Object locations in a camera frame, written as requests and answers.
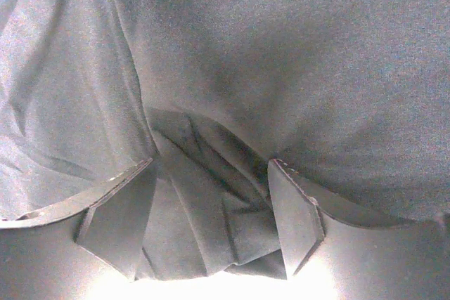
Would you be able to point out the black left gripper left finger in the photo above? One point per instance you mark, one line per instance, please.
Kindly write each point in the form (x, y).
(82, 247)

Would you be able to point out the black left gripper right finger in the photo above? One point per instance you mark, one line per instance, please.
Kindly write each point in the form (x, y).
(335, 249)

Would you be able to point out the black trousers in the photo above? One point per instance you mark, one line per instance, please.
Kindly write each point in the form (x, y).
(352, 94)

